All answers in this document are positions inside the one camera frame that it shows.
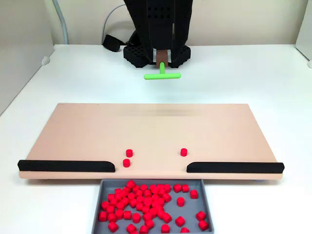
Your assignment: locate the black bumper strip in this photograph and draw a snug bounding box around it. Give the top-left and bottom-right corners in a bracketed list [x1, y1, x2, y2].
[17, 159, 116, 173]
[186, 161, 285, 174]

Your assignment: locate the white power cable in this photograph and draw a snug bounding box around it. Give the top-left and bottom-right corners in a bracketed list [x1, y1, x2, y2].
[101, 3, 126, 46]

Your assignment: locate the green T-shaped pusher tool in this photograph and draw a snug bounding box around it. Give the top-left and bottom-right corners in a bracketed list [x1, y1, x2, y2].
[143, 50, 182, 80]

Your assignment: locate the black strap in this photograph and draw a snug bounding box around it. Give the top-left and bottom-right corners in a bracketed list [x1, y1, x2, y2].
[102, 34, 127, 52]

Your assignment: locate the pale grey cable conduit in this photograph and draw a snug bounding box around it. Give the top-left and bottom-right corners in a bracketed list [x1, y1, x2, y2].
[52, 0, 69, 45]

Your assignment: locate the grey plastic tray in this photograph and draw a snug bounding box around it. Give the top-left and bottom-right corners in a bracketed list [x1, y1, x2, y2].
[91, 179, 215, 234]

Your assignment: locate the beige flat board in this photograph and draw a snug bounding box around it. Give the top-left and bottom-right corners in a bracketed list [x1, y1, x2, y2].
[18, 103, 284, 181]

